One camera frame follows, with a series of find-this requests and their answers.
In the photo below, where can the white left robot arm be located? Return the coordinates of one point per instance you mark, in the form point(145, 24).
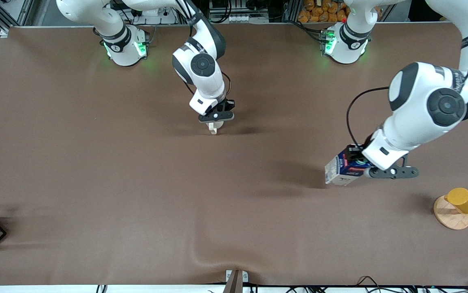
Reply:
point(421, 106)

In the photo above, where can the orange snack bags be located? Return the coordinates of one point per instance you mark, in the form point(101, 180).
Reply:
point(319, 10)

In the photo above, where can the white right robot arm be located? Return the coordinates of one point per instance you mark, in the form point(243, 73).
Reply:
point(201, 67)

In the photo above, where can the brown table cover cloth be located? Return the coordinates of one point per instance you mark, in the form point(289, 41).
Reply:
point(136, 183)

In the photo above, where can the yellow plastic cup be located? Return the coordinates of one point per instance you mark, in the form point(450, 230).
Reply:
point(464, 200)

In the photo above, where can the blue milk carton green cap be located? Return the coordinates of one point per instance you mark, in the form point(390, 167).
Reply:
point(337, 173)

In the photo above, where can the wooden mug stand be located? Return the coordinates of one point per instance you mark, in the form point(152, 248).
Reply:
point(451, 219)

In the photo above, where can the white power strip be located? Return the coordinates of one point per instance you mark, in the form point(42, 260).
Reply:
point(240, 18)

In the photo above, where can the metal table clamp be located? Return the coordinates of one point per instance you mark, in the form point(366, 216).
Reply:
point(236, 280)

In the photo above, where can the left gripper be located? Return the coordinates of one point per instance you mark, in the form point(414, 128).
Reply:
point(357, 151)

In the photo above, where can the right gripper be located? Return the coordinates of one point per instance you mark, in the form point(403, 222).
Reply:
point(228, 105)

